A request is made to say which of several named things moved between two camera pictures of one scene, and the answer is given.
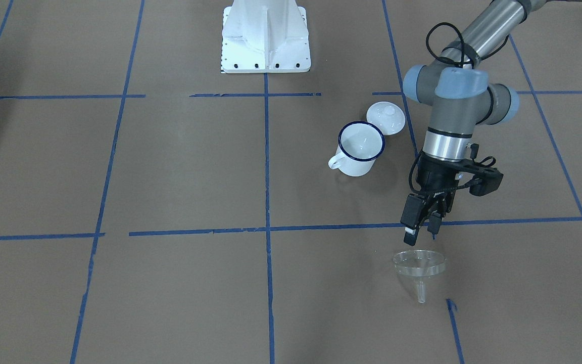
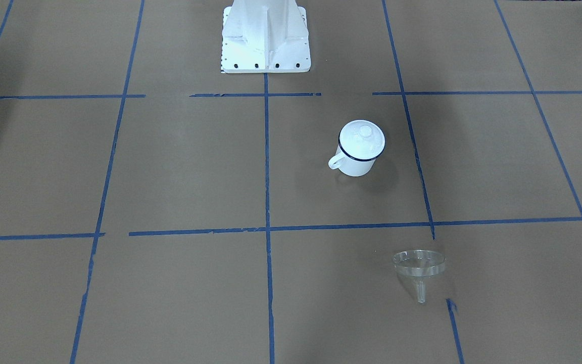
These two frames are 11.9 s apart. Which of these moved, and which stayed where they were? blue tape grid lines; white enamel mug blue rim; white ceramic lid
Moved: white ceramic lid
Stayed: blue tape grid lines; white enamel mug blue rim
